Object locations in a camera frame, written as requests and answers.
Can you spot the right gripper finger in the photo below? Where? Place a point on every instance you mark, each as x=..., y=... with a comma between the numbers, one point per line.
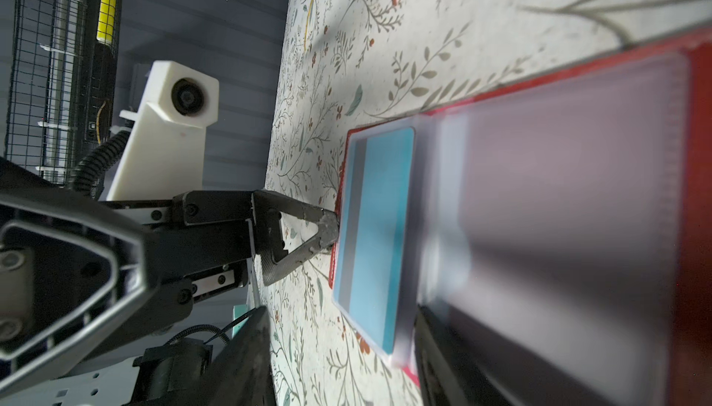
x=447, y=375

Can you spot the black wire wall basket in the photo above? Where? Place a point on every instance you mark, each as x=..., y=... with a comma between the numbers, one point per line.
x=61, y=86

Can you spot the yellow tag on basket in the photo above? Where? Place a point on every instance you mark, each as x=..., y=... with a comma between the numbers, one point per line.
x=107, y=22

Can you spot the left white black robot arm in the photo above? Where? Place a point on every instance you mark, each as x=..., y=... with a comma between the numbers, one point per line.
x=113, y=385

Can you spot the red card holder wallet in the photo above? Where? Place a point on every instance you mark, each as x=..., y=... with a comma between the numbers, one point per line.
x=561, y=229

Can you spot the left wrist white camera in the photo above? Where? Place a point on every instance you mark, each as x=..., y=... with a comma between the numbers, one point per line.
x=165, y=153

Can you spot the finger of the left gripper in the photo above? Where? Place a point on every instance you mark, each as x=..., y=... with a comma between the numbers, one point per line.
x=289, y=232

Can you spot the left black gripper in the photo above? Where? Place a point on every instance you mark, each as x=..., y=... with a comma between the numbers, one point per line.
x=80, y=278

